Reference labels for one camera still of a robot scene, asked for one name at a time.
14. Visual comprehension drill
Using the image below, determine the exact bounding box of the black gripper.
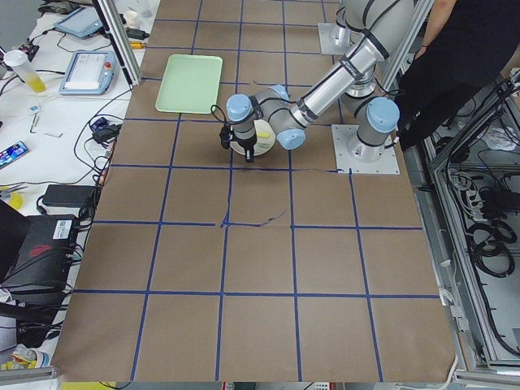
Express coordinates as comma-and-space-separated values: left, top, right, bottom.
232, 129, 257, 163

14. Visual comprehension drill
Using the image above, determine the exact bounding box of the round white plate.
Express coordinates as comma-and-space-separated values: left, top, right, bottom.
231, 118, 276, 157

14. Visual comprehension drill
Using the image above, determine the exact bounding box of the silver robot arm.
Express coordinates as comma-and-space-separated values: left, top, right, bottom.
219, 1, 414, 163

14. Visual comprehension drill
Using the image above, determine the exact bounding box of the light green tray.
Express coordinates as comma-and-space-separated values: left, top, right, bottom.
155, 54, 223, 115

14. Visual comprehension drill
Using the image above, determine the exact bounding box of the blue teach pendant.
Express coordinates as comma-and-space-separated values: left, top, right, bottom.
54, 7, 104, 39
58, 51, 116, 95

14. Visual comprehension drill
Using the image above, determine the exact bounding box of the black power adapter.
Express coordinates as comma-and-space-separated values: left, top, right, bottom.
41, 184, 95, 208

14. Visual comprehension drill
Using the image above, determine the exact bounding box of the smartphone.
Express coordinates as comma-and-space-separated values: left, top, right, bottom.
0, 141, 29, 169

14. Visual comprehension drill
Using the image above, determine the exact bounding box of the person in black clothes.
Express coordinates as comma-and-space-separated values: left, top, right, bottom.
395, 0, 519, 150

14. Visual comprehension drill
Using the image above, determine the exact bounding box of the bottle of yellow liquid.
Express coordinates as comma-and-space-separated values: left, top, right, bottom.
3, 50, 46, 93

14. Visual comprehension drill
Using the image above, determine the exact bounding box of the black computer box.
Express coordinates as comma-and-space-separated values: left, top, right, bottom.
1, 214, 80, 324

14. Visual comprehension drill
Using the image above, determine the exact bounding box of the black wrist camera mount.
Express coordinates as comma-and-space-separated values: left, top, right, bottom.
219, 124, 233, 150

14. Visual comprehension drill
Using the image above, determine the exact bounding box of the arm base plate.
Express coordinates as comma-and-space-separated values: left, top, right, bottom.
318, 23, 349, 54
331, 124, 400, 175

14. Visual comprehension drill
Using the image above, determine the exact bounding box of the aluminium frame post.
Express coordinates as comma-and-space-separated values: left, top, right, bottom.
93, 0, 142, 86

